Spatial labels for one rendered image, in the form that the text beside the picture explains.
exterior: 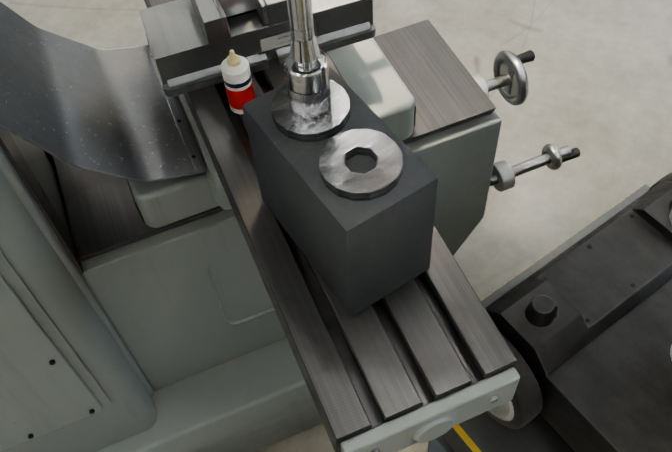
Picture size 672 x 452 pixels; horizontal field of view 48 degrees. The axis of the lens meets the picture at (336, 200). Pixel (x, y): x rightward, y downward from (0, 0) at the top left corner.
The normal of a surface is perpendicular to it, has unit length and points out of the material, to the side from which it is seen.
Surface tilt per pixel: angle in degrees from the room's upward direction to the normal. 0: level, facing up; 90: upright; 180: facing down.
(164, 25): 0
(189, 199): 90
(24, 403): 89
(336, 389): 0
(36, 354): 89
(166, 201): 90
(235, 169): 0
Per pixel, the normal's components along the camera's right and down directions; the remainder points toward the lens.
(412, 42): -0.05, -0.59
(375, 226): 0.55, 0.66
